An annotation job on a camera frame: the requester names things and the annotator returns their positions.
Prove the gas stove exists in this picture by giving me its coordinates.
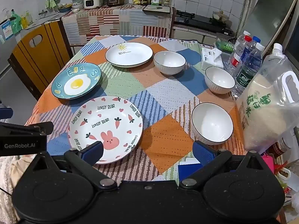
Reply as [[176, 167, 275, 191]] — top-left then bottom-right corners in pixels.
[[174, 10, 234, 36]]

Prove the green plastic basket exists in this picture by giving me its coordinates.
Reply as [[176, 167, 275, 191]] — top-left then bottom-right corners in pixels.
[[215, 38, 234, 54]]

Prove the white rice cooker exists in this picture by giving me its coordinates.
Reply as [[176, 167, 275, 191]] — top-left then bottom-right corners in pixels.
[[84, 0, 103, 9]]

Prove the blue label water bottle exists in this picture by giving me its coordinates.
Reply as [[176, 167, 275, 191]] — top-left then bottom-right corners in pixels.
[[241, 35, 261, 62]]

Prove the pink bunny plate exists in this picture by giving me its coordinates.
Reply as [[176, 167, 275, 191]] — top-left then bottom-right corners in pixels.
[[67, 96, 143, 164]]

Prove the wooden folding chair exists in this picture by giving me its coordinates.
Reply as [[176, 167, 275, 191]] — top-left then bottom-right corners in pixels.
[[8, 20, 73, 100]]

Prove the white bowl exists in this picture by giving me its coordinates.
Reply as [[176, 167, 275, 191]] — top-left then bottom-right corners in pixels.
[[204, 66, 236, 95], [154, 51, 187, 76], [191, 102, 234, 146]]

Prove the green label water bottle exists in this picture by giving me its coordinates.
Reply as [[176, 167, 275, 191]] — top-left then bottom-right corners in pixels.
[[235, 43, 265, 98]]

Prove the blue egg plate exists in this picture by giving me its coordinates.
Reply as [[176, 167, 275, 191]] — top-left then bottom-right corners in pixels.
[[51, 63, 101, 100]]

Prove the white sun plate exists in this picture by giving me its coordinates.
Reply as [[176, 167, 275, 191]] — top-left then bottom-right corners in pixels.
[[105, 43, 153, 68]]

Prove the striped counter cloth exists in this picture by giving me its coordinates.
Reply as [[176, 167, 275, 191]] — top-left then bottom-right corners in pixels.
[[62, 4, 174, 46]]

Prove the white tissue pack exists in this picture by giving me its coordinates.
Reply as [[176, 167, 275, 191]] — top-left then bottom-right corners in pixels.
[[201, 48, 224, 71]]

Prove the rice bag with handle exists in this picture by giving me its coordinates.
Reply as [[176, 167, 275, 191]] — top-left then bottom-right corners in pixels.
[[237, 43, 298, 154]]

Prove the cutting board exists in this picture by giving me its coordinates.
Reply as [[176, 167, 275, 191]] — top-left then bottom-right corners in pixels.
[[143, 5, 171, 14]]

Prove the white cap water bottle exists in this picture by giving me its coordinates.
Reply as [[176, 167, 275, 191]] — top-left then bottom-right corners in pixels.
[[234, 31, 251, 50]]

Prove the red label water bottle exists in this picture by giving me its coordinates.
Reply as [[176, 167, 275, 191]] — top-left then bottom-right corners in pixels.
[[227, 40, 246, 76]]

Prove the pot on stove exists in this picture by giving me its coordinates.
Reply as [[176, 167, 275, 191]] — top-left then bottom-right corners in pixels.
[[212, 11, 229, 22]]

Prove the patchwork tablecloth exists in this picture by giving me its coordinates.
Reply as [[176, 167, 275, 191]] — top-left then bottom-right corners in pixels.
[[27, 35, 244, 181]]

